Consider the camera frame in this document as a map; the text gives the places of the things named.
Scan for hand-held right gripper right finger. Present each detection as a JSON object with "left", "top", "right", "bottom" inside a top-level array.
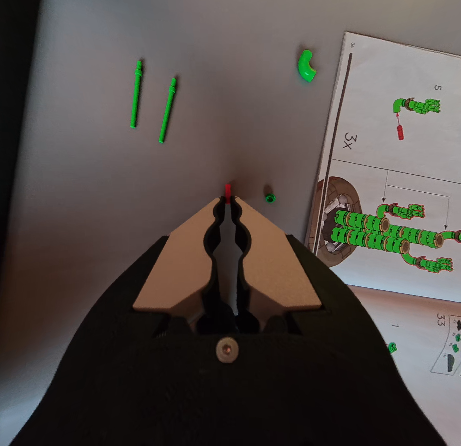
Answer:
[{"left": 230, "top": 196, "right": 323, "bottom": 331}]

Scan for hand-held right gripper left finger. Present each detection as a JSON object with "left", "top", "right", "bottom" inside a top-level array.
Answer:
[{"left": 132, "top": 196, "right": 227, "bottom": 334}]

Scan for lego instruction booklet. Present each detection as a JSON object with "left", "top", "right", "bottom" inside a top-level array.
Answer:
[{"left": 303, "top": 31, "right": 461, "bottom": 446}]

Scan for green lego elbow piece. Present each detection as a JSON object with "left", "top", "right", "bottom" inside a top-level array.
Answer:
[{"left": 297, "top": 49, "right": 318, "bottom": 83}]

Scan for green lego bar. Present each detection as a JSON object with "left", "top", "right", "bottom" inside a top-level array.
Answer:
[
  {"left": 129, "top": 59, "right": 143, "bottom": 129},
  {"left": 158, "top": 77, "right": 177, "bottom": 144}
]

